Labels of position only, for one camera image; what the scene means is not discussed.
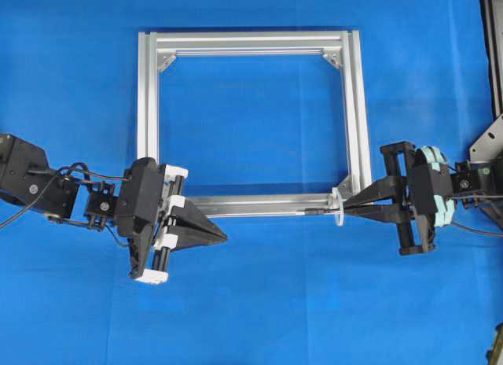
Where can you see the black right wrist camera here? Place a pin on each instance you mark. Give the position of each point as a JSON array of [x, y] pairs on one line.
[[430, 185]]

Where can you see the aluminium extrusion frame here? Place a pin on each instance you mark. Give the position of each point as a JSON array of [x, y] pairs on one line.
[[268, 123]]

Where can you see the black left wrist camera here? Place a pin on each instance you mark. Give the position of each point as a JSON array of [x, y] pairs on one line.
[[137, 210]]

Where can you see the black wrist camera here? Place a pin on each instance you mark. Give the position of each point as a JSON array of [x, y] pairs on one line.
[[430, 185], [137, 210]]

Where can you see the black metal stand frame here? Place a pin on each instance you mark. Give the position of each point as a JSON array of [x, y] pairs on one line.
[[488, 145]]

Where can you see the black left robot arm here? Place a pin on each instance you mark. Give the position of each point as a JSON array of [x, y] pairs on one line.
[[71, 195]]

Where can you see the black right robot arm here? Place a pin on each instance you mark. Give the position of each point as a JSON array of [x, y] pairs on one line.
[[474, 186]]

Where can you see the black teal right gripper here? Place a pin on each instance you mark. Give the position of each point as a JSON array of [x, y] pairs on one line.
[[416, 232]]

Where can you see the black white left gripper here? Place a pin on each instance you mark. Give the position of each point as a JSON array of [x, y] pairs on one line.
[[203, 232]]

